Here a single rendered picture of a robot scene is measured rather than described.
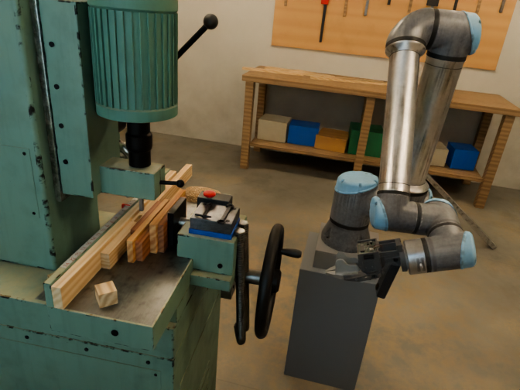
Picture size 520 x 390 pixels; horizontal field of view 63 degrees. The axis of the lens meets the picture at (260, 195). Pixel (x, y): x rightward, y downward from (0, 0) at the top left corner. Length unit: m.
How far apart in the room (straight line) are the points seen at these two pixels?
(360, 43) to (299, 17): 0.61
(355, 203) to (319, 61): 2.81
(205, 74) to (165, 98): 3.57
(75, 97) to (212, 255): 0.45
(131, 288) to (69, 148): 0.34
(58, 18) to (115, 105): 0.19
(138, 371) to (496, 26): 3.88
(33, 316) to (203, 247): 0.42
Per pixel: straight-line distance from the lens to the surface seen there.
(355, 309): 1.69
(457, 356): 2.34
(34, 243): 1.16
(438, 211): 1.23
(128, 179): 1.03
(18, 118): 1.03
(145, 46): 0.90
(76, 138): 1.02
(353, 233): 1.60
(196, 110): 4.61
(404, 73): 1.31
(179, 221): 1.03
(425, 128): 1.48
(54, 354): 1.17
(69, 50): 0.97
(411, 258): 1.14
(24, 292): 1.13
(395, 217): 1.19
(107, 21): 0.91
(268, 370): 1.98
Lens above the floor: 1.46
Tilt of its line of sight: 25 degrees down
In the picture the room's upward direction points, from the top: 5 degrees clockwise
